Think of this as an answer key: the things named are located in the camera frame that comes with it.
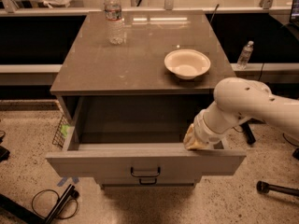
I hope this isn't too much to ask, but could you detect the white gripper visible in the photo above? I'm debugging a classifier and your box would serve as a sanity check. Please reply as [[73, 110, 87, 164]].
[[183, 109, 225, 150]]

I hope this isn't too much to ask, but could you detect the clear water bottle on ledge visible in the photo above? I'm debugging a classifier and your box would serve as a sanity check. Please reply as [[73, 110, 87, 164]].
[[236, 41, 254, 70]]

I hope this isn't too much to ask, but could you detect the black stand leg behind cabinet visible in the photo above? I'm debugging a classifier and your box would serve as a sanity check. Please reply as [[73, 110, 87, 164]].
[[241, 122, 256, 145]]

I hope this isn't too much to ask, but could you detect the black cable loop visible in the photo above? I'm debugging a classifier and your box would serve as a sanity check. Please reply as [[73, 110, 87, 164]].
[[31, 189, 80, 220]]

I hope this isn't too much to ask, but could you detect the grey drawer cabinet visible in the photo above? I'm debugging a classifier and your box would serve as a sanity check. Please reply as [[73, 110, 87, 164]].
[[50, 10, 239, 189]]

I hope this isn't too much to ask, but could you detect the wire basket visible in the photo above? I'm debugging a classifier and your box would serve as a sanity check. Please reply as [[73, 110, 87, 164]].
[[52, 117, 70, 147]]

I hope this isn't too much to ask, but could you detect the grey bottom drawer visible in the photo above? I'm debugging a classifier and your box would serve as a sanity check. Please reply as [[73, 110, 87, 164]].
[[95, 176, 201, 189]]

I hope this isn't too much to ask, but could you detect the grey top drawer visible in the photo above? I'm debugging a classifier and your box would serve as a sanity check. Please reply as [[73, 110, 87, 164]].
[[47, 95, 246, 182]]

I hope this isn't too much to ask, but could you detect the grey drawer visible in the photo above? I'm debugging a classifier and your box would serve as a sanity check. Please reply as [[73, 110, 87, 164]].
[[47, 95, 246, 182], [95, 176, 201, 189]]

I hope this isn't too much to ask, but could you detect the blue tape cross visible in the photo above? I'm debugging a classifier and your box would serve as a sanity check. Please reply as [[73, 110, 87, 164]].
[[57, 177, 79, 187]]

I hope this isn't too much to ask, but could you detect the white bowl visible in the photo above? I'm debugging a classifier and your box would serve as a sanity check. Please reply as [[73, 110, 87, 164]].
[[164, 49, 211, 80]]

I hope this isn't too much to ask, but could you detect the black stand leg right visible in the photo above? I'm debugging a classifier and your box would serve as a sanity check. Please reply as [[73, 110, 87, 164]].
[[256, 181, 299, 197]]

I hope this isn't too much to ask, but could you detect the black stand leg left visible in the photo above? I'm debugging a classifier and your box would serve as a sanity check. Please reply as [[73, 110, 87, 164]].
[[0, 185, 79, 224]]

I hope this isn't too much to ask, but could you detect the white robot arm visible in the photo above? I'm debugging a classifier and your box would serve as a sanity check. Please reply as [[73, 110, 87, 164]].
[[183, 77, 299, 150]]

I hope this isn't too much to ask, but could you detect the clear water bottle on cabinet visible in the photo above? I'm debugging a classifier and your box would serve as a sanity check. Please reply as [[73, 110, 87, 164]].
[[104, 0, 124, 45]]

